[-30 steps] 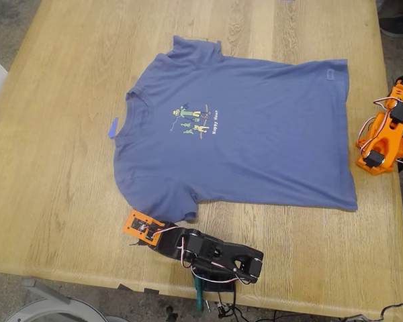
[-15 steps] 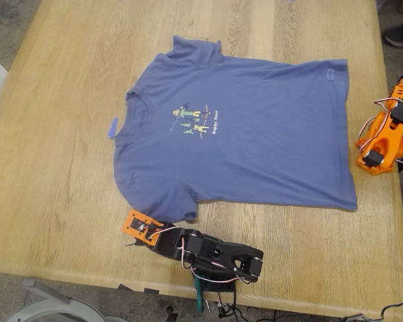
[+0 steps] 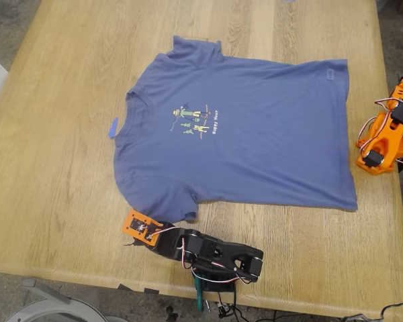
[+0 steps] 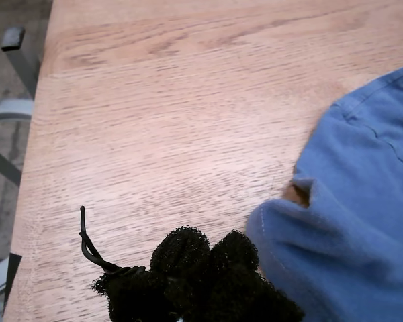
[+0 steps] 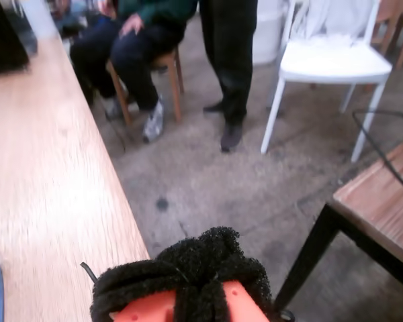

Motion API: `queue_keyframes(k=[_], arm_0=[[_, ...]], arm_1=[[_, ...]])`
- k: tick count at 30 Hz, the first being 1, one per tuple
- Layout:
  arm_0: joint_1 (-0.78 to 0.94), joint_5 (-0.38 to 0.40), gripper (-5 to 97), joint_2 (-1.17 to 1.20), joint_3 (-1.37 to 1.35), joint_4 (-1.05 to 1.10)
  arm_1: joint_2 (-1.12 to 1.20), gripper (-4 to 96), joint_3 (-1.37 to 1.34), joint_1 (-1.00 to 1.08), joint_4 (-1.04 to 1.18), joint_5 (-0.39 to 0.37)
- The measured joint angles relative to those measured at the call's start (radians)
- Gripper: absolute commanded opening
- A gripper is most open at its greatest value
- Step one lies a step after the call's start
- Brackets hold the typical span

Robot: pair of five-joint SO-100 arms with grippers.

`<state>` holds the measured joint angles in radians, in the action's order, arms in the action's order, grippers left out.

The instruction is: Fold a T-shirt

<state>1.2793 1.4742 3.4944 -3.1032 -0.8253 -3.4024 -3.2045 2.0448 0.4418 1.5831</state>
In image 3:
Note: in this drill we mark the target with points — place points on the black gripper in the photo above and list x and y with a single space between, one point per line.
166 235

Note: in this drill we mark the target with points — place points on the blue printed T-shirt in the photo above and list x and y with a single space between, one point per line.
238 151

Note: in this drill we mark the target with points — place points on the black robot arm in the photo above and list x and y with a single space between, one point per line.
221 251

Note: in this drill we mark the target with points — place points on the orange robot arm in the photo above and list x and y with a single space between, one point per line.
386 144

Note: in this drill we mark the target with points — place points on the black tape piece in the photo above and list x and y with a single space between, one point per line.
124 287
151 290

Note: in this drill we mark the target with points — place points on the black caster wheel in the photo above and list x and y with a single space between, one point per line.
172 315

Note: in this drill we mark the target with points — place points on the green table clamp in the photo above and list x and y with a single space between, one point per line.
199 295

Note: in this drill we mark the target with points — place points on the small silver metal pin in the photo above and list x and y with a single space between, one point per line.
208 306

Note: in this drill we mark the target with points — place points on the gray round plastic stool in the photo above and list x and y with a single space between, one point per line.
53 312

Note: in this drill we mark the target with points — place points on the long blue tape strip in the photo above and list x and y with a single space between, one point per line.
112 129

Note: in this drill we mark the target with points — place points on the orange camera mount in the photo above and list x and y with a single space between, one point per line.
139 226

